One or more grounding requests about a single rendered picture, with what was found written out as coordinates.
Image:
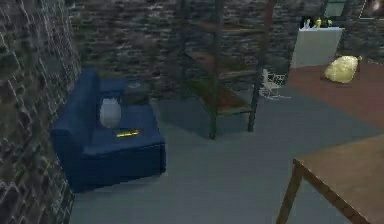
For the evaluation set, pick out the brown wooden table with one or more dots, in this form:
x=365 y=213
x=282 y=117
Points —
x=350 y=180

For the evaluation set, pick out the yellow round beanbag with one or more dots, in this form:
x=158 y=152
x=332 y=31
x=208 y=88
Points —
x=342 y=69

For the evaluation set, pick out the white oval cushion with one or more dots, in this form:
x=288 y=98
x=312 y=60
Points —
x=110 y=113

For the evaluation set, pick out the yellow flat remote control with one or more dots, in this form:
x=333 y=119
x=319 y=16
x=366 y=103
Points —
x=128 y=133

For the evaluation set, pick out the dark framed picture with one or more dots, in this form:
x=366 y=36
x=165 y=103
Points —
x=372 y=8

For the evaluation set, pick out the white small figure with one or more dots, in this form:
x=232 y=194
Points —
x=306 y=23

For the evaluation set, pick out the blue sofa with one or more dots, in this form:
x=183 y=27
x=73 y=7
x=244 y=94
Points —
x=126 y=153

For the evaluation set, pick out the dark metal shelf unit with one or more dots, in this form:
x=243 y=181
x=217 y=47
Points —
x=216 y=83

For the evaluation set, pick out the white cabinet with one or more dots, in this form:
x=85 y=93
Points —
x=315 y=46

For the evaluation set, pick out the yellow small figure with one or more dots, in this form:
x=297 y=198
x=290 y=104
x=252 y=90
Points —
x=318 y=22

